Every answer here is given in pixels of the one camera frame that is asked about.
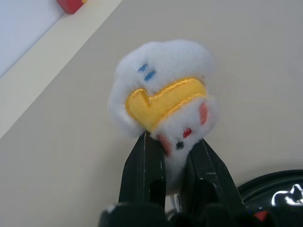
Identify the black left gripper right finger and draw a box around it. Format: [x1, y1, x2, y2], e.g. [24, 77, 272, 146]
[186, 139, 245, 209]

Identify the red block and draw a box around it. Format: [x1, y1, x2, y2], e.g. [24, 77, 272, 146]
[56, 0, 84, 15]

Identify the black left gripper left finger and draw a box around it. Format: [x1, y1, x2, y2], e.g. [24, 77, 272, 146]
[117, 131, 167, 205]

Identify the black round base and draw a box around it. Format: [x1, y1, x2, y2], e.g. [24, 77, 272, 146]
[236, 169, 303, 213]

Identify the white plush zipper charm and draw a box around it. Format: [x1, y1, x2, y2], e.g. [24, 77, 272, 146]
[107, 39, 219, 201]

